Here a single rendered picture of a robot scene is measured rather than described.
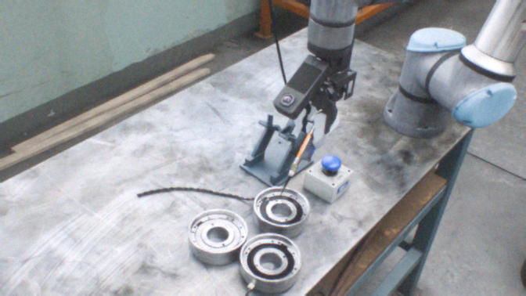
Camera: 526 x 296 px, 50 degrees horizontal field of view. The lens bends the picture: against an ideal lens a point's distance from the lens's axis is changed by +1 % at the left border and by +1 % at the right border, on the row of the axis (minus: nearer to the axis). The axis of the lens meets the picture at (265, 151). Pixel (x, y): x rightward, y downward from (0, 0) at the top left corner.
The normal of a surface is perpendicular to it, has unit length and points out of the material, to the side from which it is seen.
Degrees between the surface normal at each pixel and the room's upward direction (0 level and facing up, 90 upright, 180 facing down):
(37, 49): 90
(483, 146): 0
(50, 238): 0
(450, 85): 73
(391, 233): 0
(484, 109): 98
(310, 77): 32
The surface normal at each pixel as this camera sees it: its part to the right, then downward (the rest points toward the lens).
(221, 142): 0.07, -0.78
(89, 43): 0.76, 0.44
